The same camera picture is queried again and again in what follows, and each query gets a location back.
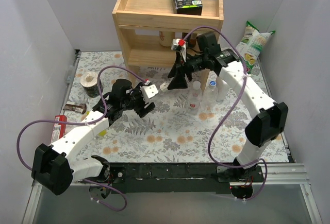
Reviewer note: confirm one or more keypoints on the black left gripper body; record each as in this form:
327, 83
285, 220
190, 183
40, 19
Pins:
141, 101

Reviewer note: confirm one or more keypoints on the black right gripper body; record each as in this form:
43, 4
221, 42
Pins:
186, 67

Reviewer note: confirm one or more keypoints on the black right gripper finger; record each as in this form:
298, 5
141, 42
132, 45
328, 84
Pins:
178, 82
177, 66

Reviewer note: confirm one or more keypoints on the clear red-label water bottle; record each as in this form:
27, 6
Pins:
194, 98

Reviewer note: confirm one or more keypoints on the blue white Pocari cap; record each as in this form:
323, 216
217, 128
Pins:
212, 83

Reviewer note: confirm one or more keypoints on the clear Pocari Sweat bottle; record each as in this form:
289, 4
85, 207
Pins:
209, 97

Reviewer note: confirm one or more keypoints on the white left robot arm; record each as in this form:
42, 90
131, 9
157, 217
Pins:
55, 166

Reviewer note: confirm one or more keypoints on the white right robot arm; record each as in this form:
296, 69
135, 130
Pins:
268, 116

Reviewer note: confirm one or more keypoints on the cream bottle on shelf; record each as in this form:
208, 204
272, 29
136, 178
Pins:
166, 38

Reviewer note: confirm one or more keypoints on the white bottle with black cap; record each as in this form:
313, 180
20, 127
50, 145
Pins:
223, 88

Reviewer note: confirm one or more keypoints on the yellow-green glue bottle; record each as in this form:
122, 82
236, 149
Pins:
101, 134

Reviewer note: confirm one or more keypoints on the floral patterned table mat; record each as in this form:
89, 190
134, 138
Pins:
169, 133

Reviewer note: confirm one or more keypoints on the dark jar on shelf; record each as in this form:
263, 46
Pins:
191, 40

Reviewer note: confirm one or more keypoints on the tape roll with black band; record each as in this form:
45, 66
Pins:
89, 83

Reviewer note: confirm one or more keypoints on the brown chocolate bar wrapper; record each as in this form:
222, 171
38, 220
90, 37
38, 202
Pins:
79, 108

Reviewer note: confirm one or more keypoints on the light wooden shelf unit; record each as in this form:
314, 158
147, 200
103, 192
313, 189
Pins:
157, 15

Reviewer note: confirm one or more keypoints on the green chips bag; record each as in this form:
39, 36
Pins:
252, 44

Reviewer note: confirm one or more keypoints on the red rectangular box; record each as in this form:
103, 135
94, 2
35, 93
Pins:
58, 129

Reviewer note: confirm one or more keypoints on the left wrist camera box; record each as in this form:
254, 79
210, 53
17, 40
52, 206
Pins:
148, 92

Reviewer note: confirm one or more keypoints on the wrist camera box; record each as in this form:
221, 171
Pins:
179, 45
148, 92

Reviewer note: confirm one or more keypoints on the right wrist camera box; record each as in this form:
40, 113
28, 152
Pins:
179, 45

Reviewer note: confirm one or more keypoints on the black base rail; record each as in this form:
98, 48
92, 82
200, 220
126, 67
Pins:
178, 177

